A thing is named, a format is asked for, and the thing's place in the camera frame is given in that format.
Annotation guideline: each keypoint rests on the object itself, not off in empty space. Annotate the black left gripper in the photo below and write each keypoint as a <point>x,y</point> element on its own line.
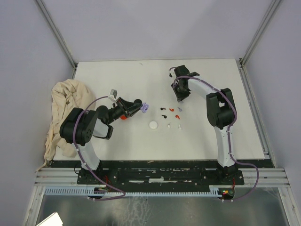
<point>133,107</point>

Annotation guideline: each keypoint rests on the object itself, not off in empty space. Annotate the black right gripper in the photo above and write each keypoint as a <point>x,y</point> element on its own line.
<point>180,96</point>

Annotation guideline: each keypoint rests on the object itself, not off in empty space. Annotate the purple earbud charging case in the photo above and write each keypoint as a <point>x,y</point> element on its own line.
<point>144,107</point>

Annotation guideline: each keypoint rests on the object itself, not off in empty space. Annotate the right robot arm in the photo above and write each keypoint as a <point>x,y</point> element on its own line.
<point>220,110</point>

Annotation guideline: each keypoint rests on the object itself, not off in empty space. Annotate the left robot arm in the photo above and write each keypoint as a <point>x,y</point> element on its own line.
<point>81,125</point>

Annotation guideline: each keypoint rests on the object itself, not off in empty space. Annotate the orange earbud charging case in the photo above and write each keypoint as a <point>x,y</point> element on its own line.
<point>123,117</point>

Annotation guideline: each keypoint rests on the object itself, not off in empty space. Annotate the black earbud charging case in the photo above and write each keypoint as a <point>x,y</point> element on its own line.
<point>138,101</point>

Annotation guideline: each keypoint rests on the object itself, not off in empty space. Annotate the white earbud charging case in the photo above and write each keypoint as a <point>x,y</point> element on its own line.
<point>153,125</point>

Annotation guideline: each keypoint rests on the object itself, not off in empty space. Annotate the cream crumpled cloth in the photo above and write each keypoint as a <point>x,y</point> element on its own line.
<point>65,96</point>

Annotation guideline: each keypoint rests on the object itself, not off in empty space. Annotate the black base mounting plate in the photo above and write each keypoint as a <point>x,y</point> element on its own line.
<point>152,181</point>

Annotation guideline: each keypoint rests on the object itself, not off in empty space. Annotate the white paper sheet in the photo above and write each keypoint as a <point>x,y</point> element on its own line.
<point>52,220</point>

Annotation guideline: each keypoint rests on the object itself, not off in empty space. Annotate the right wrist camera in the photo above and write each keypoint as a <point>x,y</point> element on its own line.
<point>170,72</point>

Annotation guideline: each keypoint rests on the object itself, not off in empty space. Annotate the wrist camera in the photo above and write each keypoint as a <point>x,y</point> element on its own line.
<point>170,72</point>
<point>113,94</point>

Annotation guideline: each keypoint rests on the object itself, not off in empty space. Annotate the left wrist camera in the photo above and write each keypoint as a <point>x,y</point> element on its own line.
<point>113,94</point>

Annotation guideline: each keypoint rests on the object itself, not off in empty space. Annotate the right aluminium corner post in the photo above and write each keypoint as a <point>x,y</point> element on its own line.
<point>266,20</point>

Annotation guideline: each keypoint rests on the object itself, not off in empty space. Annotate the aluminium corner post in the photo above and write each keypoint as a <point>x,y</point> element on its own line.
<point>266,20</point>
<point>56,33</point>

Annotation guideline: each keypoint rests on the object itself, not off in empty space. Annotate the aluminium frame rail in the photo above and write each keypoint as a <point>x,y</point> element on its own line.
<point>245,177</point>

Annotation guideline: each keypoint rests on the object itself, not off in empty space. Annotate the left aluminium corner post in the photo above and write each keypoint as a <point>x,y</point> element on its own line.
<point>56,33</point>

